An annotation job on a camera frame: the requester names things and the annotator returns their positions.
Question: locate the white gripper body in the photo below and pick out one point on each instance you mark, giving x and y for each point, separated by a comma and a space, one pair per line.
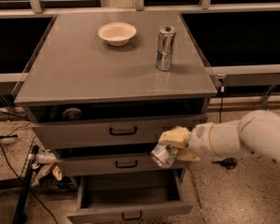
200, 139

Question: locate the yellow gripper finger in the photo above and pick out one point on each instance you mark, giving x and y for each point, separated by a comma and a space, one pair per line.
187, 155
177, 137

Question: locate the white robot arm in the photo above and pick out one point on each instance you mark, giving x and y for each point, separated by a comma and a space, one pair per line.
256, 133

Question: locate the grey bottom drawer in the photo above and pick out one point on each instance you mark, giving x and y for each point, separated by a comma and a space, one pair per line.
129, 196

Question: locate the grey drawer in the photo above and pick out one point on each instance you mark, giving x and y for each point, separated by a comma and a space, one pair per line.
108, 164
129, 196
107, 132

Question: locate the grey drawer cabinet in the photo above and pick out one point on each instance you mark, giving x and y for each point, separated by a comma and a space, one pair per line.
77, 68

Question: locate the grey middle drawer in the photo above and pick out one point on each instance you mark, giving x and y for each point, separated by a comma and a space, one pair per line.
108, 164

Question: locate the silver blue energy drink can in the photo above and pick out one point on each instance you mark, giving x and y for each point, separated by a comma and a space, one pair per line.
165, 48

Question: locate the grey top drawer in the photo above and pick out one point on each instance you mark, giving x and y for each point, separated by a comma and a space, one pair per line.
107, 132

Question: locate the round object in top drawer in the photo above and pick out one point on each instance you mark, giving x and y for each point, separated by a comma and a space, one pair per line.
71, 113

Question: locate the white paper bowl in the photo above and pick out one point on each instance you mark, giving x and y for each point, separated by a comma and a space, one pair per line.
117, 34

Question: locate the black stand pole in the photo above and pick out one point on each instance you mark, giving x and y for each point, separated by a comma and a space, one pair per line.
19, 215

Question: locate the metal window railing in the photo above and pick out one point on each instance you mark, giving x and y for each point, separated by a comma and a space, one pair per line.
84, 8

